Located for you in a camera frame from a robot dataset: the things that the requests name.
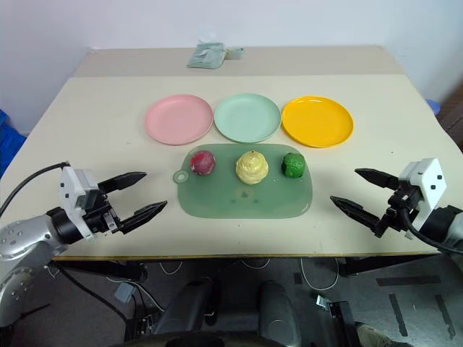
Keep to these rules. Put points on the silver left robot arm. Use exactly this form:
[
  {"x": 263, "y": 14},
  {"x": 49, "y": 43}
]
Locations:
[{"x": 25, "y": 238}]

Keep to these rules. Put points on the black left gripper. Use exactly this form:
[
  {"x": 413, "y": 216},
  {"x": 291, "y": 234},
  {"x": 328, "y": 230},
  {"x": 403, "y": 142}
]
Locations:
[{"x": 97, "y": 213}]

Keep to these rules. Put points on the light blue container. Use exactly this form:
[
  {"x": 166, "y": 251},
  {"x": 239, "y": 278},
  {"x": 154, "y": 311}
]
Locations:
[{"x": 433, "y": 105}]

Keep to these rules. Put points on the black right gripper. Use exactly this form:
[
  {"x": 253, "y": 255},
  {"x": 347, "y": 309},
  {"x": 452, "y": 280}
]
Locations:
[{"x": 398, "y": 211}]

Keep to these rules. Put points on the translucent green cutting mat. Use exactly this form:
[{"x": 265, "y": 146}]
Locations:
[{"x": 246, "y": 200}]

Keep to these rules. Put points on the grey small box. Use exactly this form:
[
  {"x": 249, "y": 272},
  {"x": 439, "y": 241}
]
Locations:
[{"x": 124, "y": 292}]

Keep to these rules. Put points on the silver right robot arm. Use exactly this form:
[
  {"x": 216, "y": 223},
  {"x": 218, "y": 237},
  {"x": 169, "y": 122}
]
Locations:
[{"x": 446, "y": 224}]

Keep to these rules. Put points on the pink plate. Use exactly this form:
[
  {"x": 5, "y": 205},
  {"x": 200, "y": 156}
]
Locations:
[{"x": 179, "y": 119}]

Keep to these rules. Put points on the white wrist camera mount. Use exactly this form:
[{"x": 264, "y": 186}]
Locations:
[
  {"x": 70, "y": 188},
  {"x": 428, "y": 180}
]

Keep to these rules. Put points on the dark rounded shape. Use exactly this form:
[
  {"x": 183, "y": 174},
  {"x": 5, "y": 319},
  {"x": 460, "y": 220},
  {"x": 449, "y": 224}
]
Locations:
[
  {"x": 188, "y": 307},
  {"x": 276, "y": 307}
]

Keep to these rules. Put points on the light green plate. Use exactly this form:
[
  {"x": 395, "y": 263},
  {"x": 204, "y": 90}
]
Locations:
[{"x": 247, "y": 116}]

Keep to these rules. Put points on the metal bracket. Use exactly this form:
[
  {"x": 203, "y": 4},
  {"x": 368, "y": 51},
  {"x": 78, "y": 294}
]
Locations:
[{"x": 331, "y": 305}]

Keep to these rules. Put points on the yellow plate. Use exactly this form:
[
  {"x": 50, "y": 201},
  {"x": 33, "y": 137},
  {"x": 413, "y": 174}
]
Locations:
[{"x": 317, "y": 121}]

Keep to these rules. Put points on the green toy vegetable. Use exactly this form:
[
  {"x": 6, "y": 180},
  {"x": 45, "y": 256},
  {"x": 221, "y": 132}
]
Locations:
[{"x": 293, "y": 165}]

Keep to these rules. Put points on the red fruit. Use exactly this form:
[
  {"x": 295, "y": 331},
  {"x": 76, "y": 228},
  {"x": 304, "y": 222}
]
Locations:
[{"x": 202, "y": 162}]

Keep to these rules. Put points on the tan shoe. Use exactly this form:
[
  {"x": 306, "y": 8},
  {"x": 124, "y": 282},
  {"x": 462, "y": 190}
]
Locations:
[{"x": 376, "y": 336}]

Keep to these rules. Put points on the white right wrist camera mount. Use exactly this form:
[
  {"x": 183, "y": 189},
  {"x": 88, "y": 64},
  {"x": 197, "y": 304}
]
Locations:
[{"x": 428, "y": 180}]

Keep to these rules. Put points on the blue plastic crate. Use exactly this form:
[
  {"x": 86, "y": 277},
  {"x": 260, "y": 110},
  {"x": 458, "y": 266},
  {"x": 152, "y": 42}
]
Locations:
[{"x": 9, "y": 141}]

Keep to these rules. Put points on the pale yellow fruit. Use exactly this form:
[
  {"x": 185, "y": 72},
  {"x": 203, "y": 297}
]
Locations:
[{"x": 252, "y": 168}]

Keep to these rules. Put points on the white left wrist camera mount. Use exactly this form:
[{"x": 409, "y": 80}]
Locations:
[{"x": 70, "y": 188}]

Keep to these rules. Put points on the teal folded cloth pouch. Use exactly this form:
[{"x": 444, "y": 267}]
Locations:
[{"x": 206, "y": 56}]

